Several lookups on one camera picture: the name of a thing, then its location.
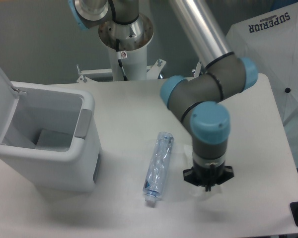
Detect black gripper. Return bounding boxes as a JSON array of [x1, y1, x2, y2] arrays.
[[183, 162, 234, 191]]

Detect crushed clear plastic bottle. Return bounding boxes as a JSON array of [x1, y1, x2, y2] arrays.
[[143, 131, 174, 207]]

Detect clear plastic wrapper bag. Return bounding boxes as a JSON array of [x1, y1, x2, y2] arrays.
[[183, 144, 222, 201]]

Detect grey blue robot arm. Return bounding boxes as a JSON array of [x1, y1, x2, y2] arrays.
[[69, 0, 258, 191]]

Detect white trash can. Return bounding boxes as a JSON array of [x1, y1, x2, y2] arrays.
[[0, 68, 101, 192]]

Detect white superior umbrella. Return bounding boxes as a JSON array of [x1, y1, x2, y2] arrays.
[[226, 2, 298, 120]]

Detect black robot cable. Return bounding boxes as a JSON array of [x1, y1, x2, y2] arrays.
[[115, 38, 128, 81]]

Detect white metal base frame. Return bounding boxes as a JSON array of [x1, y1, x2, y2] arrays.
[[75, 56, 203, 84]]

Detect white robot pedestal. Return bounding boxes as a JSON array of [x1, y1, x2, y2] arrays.
[[98, 13, 153, 81]]

